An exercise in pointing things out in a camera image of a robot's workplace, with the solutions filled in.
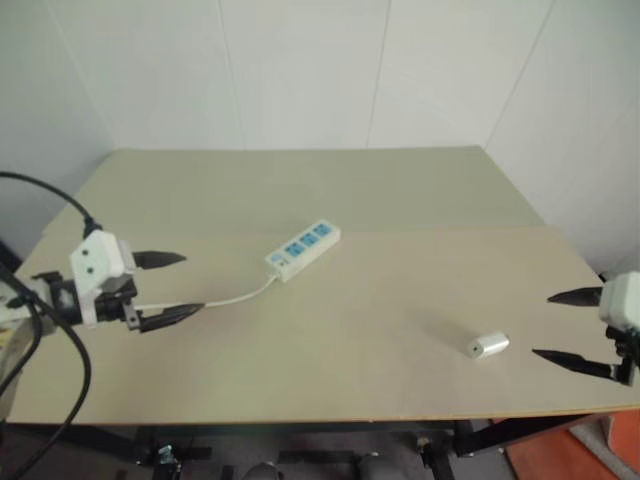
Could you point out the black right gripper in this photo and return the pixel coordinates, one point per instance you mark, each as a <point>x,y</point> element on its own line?
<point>629,352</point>

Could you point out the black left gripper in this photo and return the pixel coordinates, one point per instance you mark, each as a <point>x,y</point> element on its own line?
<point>112,307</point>

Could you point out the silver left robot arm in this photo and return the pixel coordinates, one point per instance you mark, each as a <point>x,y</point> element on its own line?
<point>62,300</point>

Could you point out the white cylindrical plug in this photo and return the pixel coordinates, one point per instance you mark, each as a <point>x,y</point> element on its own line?
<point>487,345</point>

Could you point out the white power strip blue sockets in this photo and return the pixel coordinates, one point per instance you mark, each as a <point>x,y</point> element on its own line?
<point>302,252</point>

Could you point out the dark rounded shape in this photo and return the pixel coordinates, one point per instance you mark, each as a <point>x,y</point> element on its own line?
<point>260,472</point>

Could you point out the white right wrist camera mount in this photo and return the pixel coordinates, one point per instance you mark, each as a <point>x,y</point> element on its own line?
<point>620,297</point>

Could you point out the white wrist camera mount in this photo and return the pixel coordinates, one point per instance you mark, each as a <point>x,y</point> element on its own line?
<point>92,260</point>
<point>620,297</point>

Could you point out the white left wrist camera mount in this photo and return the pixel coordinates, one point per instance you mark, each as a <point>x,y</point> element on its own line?
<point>92,260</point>

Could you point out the black metal table frame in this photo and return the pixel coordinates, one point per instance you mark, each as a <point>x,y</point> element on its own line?
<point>500,435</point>

